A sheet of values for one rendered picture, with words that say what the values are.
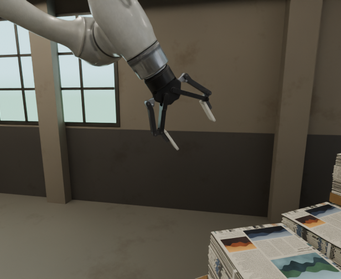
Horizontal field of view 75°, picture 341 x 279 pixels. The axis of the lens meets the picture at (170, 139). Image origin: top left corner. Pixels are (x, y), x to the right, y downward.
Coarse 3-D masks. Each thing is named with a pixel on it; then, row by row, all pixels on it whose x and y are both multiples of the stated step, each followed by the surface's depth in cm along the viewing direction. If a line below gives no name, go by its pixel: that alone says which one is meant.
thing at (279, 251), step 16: (272, 224) 82; (224, 240) 72; (240, 240) 72; (256, 240) 72; (272, 240) 72; (288, 240) 73; (304, 240) 73; (240, 256) 65; (256, 256) 65; (272, 256) 65; (288, 256) 65; (304, 256) 65; (320, 256) 65; (240, 272) 59; (256, 272) 59; (272, 272) 59; (288, 272) 59; (304, 272) 59; (320, 272) 59; (336, 272) 59
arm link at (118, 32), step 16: (96, 0) 45; (112, 0) 44; (128, 0) 46; (96, 16) 47; (112, 16) 45; (128, 16) 46; (144, 16) 48; (96, 32) 51; (112, 32) 47; (128, 32) 47; (144, 32) 48; (112, 48) 51; (128, 48) 49; (144, 48) 49
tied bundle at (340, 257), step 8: (288, 224) 87; (296, 224) 84; (296, 232) 84; (304, 232) 81; (312, 240) 78; (320, 240) 76; (320, 248) 76; (328, 248) 73; (336, 248) 71; (328, 256) 73; (336, 256) 71
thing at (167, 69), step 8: (160, 72) 53; (168, 72) 54; (144, 80) 56; (152, 80) 54; (160, 80) 54; (168, 80) 54; (176, 80) 58; (152, 88) 55; (160, 88) 55; (168, 88) 58; (176, 88) 58; (160, 96) 58; (176, 96) 59; (168, 104) 59
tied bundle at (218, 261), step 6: (210, 240) 79; (210, 246) 79; (216, 246) 73; (210, 252) 78; (216, 252) 74; (222, 252) 69; (210, 258) 78; (216, 258) 73; (222, 258) 70; (228, 258) 66; (210, 264) 79; (216, 264) 73; (222, 264) 69; (228, 264) 65; (210, 270) 79; (216, 270) 73; (222, 270) 70; (228, 270) 66; (234, 270) 61; (210, 276) 79; (216, 276) 74; (222, 276) 70; (228, 276) 66; (234, 276) 60; (240, 276) 59
